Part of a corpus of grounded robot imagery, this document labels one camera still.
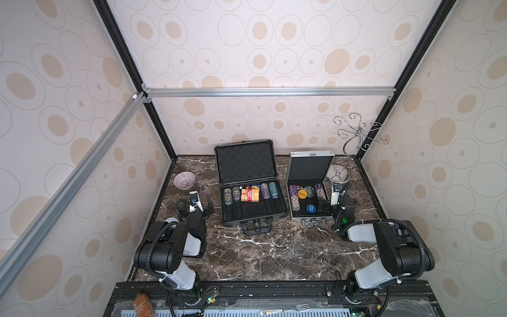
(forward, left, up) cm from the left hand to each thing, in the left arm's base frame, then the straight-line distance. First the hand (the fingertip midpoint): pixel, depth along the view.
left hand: (201, 195), depth 89 cm
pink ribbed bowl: (+15, +14, -10) cm, 23 cm away
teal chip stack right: (+8, -33, -8) cm, 35 cm away
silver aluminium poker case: (+7, -51, -9) cm, 52 cm away
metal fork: (-41, -40, -10) cm, 58 cm away
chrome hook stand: (+21, -72, -10) cm, 75 cm away
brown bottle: (-41, +14, -8) cm, 44 cm away
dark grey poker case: (+21, -21, -1) cm, 29 cm away
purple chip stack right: (+8, -29, -8) cm, 31 cm away
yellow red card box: (+5, -22, -7) cm, 23 cm away
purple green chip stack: (+6, -15, -7) cm, 18 cm away
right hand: (+3, -65, -5) cm, 65 cm away
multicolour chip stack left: (+4, -11, -7) cm, 14 cm away
